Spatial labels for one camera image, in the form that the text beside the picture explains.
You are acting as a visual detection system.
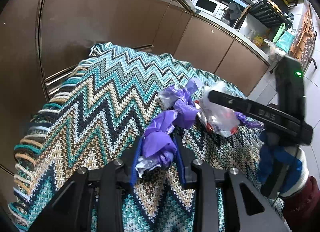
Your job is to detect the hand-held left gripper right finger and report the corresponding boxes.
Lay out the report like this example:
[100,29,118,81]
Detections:
[172,135,291,232]

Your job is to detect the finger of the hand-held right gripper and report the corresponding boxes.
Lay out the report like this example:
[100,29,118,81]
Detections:
[208,89,253,117]

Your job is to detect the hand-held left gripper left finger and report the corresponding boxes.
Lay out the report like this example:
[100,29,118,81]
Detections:
[28,135,145,232]

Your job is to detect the clear wrapper with red print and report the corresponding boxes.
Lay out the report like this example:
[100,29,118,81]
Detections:
[194,81,245,138]

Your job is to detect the large purple wrapper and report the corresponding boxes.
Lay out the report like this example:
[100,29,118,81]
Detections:
[136,119,178,179]

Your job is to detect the person's right forearm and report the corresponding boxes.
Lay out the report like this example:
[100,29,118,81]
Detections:
[282,175,320,223]

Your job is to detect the person's right hand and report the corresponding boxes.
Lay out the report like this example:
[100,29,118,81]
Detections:
[257,131,311,199]

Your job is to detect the small purple wrapper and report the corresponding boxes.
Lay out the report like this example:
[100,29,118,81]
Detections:
[234,111,265,130]

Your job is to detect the twisted purple wrapper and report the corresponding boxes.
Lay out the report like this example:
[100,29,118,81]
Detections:
[158,77,202,129]

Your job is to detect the white plastic bag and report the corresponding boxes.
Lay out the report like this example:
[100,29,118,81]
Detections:
[263,39,283,62]

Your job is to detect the green plastic bag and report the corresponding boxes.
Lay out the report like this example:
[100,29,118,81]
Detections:
[272,23,297,53]

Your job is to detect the zigzag knitted blanket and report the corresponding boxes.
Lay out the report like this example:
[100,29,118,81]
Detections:
[7,42,286,232]

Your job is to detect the wooden cutting board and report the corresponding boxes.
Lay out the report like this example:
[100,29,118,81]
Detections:
[233,6,251,32]

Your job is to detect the black dish rack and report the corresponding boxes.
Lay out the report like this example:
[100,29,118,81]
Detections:
[250,0,300,27]

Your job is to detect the dark grey cloth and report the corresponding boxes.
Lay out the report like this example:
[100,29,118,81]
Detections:
[223,2,242,22]

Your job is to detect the white microwave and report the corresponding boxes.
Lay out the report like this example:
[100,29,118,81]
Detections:
[193,0,223,17]

